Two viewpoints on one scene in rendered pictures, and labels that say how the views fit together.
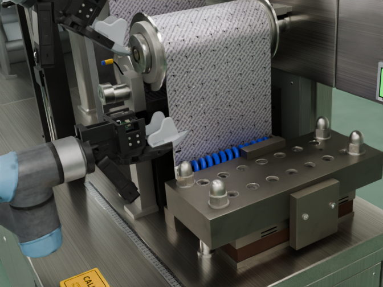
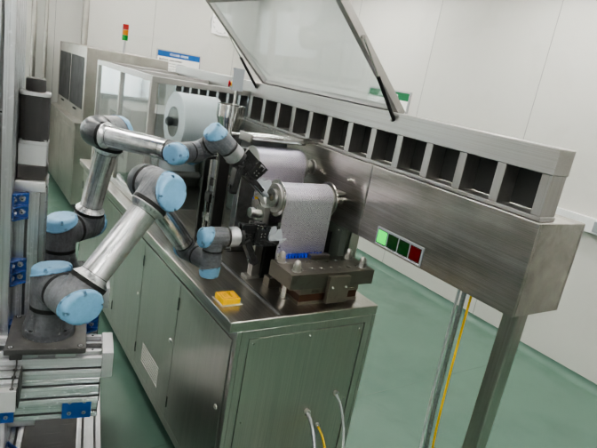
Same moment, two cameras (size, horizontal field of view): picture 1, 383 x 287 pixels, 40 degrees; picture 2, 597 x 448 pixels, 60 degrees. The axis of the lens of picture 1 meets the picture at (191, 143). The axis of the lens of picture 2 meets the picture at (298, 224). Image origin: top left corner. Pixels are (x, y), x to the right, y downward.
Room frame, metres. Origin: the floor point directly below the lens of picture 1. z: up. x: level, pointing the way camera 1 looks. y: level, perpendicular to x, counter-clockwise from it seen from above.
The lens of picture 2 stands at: (-1.04, 0.22, 1.71)
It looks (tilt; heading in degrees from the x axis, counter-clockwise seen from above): 15 degrees down; 353
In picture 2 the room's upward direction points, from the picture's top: 10 degrees clockwise
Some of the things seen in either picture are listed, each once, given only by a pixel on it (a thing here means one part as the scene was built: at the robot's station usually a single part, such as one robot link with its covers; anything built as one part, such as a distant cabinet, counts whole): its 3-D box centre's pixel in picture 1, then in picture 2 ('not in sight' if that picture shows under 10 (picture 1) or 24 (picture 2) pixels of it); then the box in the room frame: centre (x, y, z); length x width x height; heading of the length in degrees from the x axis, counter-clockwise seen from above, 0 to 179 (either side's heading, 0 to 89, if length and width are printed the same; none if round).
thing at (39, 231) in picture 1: (32, 219); (207, 260); (0.80, 0.29, 1.01); 0.11 x 0.08 x 0.11; 46
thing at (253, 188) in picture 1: (276, 180); (322, 271); (0.89, -0.16, 1.00); 0.40 x 0.16 x 0.06; 118
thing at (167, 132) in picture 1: (168, 131); (278, 236); (0.90, 0.04, 1.12); 0.09 x 0.03 x 0.06; 117
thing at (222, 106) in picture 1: (223, 109); (304, 233); (0.98, -0.07, 1.12); 0.23 x 0.01 x 0.18; 118
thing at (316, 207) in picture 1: (315, 214); (338, 289); (0.81, -0.21, 0.96); 0.10 x 0.03 x 0.11; 118
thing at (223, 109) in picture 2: not in sight; (230, 110); (1.66, 0.31, 1.50); 0.14 x 0.14 x 0.06
